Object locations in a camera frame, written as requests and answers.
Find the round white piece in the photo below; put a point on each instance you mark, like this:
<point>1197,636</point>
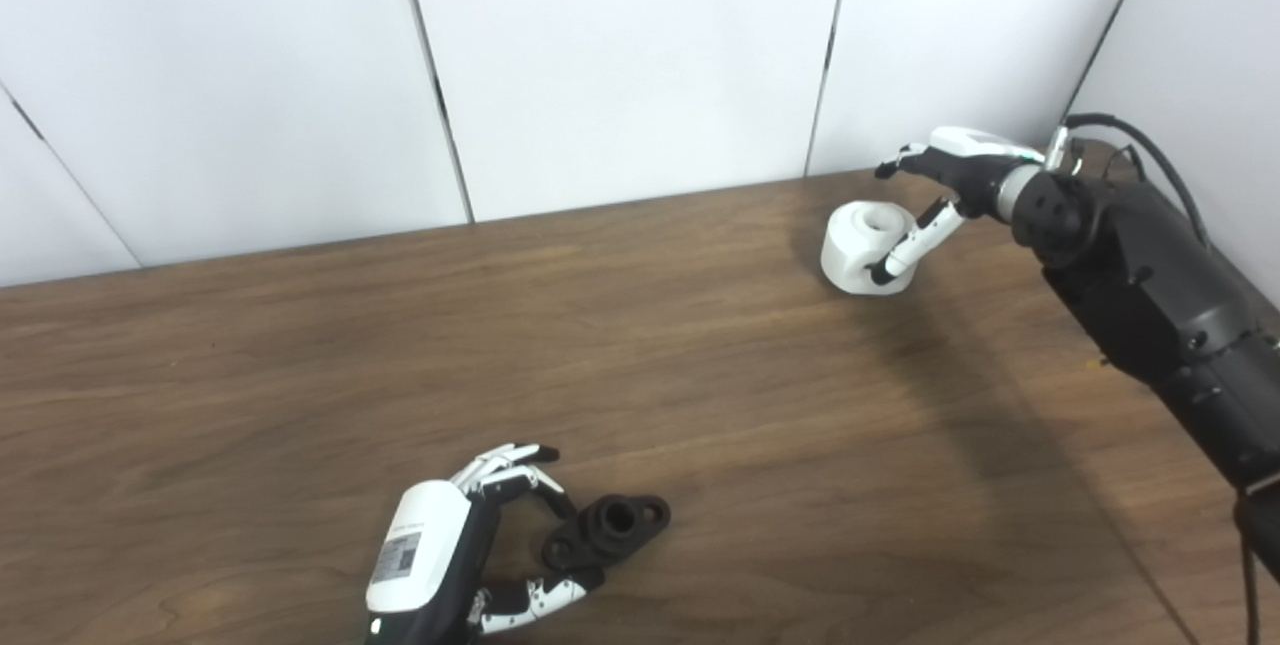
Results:
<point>848,250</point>

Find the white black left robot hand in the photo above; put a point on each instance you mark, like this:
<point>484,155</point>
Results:
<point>420,545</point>

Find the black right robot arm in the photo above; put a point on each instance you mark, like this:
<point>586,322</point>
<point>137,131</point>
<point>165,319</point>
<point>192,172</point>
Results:
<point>1150,285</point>

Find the black flanged holder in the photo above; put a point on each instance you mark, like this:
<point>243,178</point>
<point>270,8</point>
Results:
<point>590,530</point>

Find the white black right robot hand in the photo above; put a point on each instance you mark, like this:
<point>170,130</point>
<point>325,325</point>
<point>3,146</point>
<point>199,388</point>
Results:
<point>975,165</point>

